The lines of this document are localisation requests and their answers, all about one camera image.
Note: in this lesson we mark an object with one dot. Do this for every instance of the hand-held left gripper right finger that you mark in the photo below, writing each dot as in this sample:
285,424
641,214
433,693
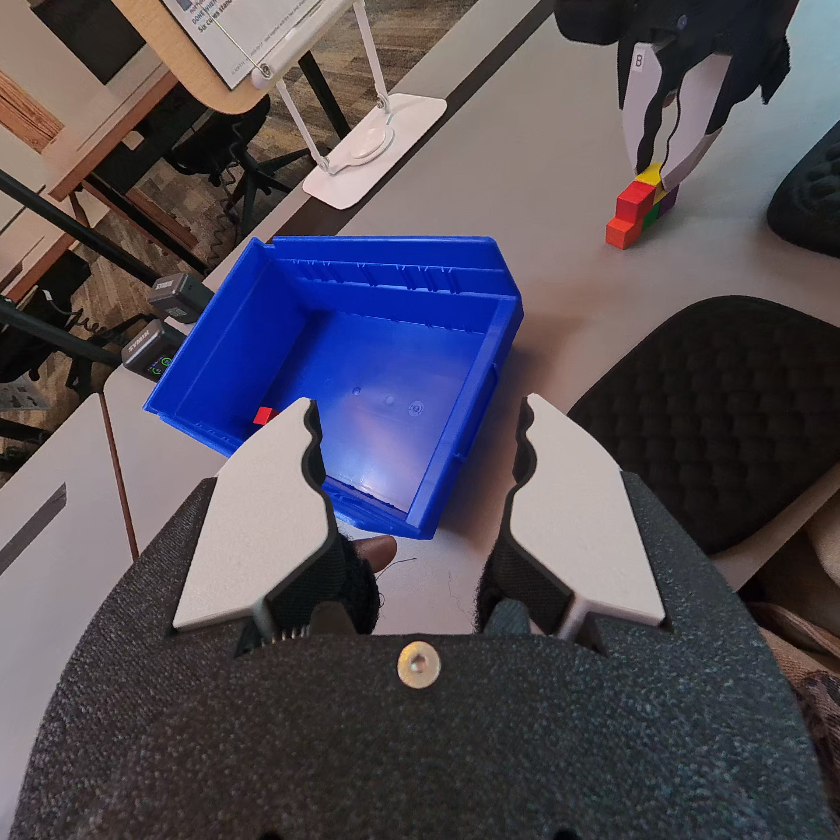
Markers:
577,518

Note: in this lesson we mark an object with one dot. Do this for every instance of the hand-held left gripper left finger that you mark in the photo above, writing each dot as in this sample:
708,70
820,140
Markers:
256,512

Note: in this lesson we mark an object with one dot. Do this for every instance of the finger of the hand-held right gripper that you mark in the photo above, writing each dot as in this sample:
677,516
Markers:
699,111
635,98

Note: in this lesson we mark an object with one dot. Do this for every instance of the yellow cube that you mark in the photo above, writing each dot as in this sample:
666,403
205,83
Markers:
649,174

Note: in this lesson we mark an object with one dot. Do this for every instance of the red cube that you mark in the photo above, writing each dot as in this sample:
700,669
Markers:
264,415
635,197

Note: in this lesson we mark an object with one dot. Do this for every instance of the blue plastic bin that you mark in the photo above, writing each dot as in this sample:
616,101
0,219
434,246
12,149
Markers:
367,367

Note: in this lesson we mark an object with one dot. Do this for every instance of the wooden side desk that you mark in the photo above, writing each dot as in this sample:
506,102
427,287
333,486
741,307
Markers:
111,144

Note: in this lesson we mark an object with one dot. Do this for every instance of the person's left hand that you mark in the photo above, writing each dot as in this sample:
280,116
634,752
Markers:
377,552

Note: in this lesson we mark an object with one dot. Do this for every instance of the purple cube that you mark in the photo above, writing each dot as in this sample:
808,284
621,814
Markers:
669,200

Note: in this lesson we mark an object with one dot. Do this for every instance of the green cube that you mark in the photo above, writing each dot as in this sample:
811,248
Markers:
649,214

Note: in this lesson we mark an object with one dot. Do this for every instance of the orange cube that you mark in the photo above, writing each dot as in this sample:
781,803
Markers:
622,232

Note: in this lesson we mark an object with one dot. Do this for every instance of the black mesh chair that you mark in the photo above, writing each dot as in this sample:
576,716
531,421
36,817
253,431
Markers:
702,407

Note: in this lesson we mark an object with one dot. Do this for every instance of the black battery pack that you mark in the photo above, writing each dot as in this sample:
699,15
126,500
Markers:
149,348
178,297

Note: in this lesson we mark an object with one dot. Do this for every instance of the white document stand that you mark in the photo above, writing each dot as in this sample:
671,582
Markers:
380,151

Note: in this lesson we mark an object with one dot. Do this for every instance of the black tripod pole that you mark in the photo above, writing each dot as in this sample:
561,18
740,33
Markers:
85,229
52,331

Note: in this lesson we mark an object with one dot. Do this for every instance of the black office chair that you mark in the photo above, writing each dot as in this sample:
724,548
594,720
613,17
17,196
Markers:
243,148

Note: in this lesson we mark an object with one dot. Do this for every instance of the printed instruction sheet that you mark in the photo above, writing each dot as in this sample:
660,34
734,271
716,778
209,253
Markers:
229,33

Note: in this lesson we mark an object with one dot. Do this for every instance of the light wooden board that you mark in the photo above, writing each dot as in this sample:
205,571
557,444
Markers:
177,59

